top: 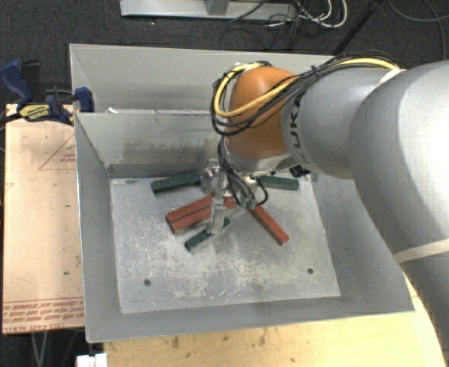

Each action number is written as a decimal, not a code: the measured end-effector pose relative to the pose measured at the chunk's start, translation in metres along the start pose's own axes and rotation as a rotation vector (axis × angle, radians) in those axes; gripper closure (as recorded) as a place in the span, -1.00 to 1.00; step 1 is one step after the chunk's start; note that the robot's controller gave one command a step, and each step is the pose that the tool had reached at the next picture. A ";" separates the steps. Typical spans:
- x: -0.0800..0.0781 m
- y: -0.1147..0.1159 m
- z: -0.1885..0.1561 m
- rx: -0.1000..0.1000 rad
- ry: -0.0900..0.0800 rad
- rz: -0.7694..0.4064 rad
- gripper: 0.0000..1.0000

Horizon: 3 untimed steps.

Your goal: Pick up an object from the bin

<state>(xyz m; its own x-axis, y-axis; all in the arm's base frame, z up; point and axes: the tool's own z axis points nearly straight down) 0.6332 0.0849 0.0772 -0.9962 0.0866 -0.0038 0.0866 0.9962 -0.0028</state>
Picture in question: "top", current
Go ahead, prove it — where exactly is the grey metal bin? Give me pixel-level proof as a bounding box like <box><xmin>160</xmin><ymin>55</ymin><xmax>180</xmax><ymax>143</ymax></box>
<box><xmin>69</xmin><ymin>43</ymin><xmax>416</xmax><ymax>344</ymax></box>

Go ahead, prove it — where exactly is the dark green flat block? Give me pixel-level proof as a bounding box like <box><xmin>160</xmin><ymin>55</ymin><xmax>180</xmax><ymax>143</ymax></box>
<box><xmin>184</xmin><ymin>216</ymin><xmax>233</xmax><ymax>253</ymax></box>
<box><xmin>150</xmin><ymin>171</ymin><xmax>203</xmax><ymax>195</ymax></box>
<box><xmin>259</xmin><ymin>175</ymin><xmax>301</xmax><ymax>192</ymax></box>

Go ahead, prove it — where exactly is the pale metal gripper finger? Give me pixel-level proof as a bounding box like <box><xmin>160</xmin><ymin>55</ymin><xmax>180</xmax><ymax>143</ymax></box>
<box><xmin>207</xmin><ymin>200</ymin><xmax>219</xmax><ymax>236</ymax></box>
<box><xmin>216</xmin><ymin>199</ymin><xmax>228</xmax><ymax>235</ymax></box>

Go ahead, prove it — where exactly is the red-brown flat block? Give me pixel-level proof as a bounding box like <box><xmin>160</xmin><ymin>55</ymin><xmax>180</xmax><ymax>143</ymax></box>
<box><xmin>246</xmin><ymin>203</ymin><xmax>291</xmax><ymax>247</ymax></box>
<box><xmin>164</xmin><ymin>194</ymin><xmax>237</xmax><ymax>235</ymax></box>

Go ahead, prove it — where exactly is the brown cardboard board, red print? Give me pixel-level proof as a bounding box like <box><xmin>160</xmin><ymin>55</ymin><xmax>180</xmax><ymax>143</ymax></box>
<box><xmin>2</xmin><ymin>102</ymin><xmax>86</xmax><ymax>336</ymax></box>

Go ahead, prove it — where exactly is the black cylinder on white bracket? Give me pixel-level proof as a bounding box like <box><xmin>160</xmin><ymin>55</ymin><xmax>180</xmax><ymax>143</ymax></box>
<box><xmin>289</xmin><ymin>164</ymin><xmax>312</xmax><ymax>180</ymax></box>

